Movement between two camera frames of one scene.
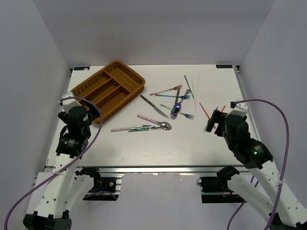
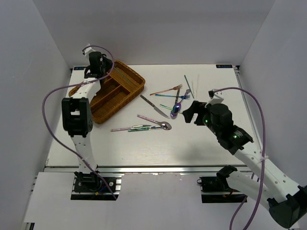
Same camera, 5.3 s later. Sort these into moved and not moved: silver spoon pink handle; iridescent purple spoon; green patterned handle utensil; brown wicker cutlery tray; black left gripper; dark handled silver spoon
Moved: black left gripper; dark handled silver spoon
Not moved: brown wicker cutlery tray; iridescent purple spoon; silver spoon pink handle; green patterned handle utensil
